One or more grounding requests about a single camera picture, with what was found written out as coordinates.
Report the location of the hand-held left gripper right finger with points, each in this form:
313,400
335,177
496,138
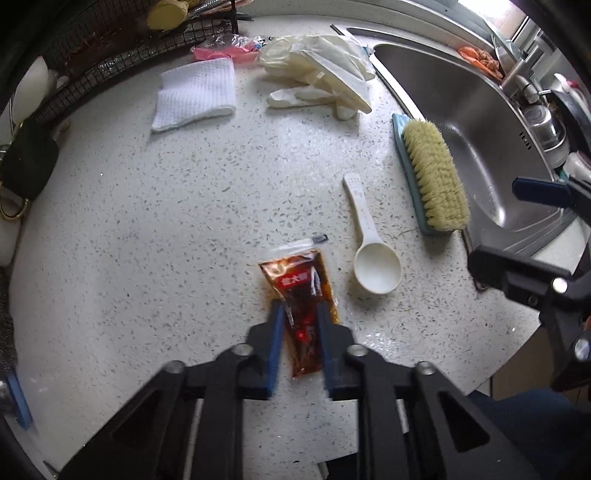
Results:
328,350

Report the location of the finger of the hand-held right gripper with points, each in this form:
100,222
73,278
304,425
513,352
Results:
508,272
538,190

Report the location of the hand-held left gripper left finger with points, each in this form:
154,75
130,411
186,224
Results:
274,341

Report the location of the red sauce packet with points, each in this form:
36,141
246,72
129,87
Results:
300,286

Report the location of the scrub brush with blue back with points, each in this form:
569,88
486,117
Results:
434,175

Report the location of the pink plastic bag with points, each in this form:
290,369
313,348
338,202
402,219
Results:
217,53

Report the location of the stainless steel pot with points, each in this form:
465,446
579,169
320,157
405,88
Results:
547,134

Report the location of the stainless steel sink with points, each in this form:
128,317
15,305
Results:
485,138

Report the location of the white rice spoon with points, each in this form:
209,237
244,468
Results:
376,270

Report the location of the white bottle with red cap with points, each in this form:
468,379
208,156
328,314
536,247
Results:
567,90

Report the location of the steel faucet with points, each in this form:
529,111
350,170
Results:
521,83

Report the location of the orange mesh scrubber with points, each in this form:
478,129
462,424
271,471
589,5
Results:
480,59

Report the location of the white rubber glove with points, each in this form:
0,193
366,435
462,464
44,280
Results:
323,53
341,92

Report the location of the white folded cloth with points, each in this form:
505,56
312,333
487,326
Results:
194,92

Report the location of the blue sponge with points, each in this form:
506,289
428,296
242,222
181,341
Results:
19,401

